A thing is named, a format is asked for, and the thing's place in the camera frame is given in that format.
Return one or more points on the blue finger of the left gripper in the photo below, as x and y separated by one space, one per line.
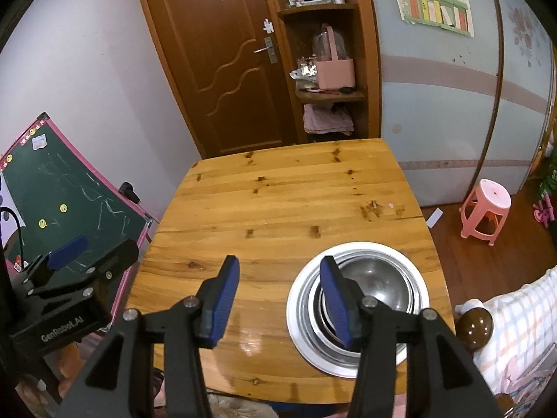
67 253

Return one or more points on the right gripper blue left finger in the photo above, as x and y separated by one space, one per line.
216 296

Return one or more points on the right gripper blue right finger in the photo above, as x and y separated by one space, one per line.
343 299

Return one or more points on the steel bowl bottom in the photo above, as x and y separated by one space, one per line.
413 282

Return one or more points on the large white plate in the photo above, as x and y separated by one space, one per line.
300 313

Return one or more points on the round steel bowl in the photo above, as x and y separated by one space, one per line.
380 279

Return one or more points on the black clip on chalkboard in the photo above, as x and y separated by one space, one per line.
126 190

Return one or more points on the white paper on floor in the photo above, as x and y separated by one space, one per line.
434 218

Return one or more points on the brown wooden bedpost knob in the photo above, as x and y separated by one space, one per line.
474 329

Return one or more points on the pink plastic stool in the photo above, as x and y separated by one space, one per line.
488 201

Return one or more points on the folded pink cloth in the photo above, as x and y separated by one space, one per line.
321 120

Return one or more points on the checkered bed quilt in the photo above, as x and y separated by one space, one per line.
524 327

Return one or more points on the pink box on shelf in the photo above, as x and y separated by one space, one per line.
334 67

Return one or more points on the brown wooden door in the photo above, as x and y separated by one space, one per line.
222 60

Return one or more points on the wooden corner shelf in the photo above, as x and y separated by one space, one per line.
297 22

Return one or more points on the green chalkboard pink frame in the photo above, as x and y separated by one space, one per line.
50 194

